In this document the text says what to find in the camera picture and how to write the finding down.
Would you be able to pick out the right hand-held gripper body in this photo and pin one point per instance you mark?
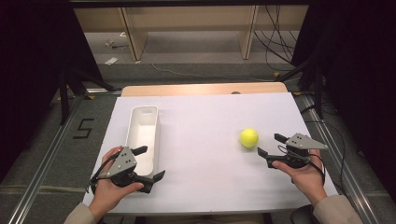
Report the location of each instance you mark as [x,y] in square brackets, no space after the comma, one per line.
[300,143]

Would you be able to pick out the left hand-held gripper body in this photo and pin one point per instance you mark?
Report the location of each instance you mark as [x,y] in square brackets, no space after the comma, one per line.
[123,161]

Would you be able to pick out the white plastic bin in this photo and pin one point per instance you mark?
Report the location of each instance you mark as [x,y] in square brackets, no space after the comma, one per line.
[143,133]

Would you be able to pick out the yellow tennis ball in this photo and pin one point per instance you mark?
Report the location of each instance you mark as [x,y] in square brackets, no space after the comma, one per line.
[249,137]

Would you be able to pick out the person's left hand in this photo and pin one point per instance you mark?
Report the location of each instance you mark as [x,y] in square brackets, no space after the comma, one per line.
[109,194]

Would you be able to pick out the person's right hand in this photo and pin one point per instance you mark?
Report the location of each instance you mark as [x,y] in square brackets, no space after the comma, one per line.
[303,180]

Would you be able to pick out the black tripod stand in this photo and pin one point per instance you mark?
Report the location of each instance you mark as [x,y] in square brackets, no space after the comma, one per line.
[65,93]
[317,87]

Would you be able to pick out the white board sheet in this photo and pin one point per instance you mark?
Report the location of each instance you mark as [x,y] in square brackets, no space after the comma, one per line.
[205,130]

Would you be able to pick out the black chair seat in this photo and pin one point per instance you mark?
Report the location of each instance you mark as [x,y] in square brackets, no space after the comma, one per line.
[302,216]

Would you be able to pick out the black curtain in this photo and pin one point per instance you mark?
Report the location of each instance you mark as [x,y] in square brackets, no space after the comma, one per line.
[364,77]
[28,77]

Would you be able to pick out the white paper scrap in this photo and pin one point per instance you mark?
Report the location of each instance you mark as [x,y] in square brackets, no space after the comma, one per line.
[111,61]

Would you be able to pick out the wooden shelf unit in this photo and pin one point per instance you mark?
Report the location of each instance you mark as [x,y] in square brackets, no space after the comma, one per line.
[186,18]

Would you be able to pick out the aluminium floor rail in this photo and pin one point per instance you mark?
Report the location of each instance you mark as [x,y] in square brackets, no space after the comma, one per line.
[345,171]
[37,174]

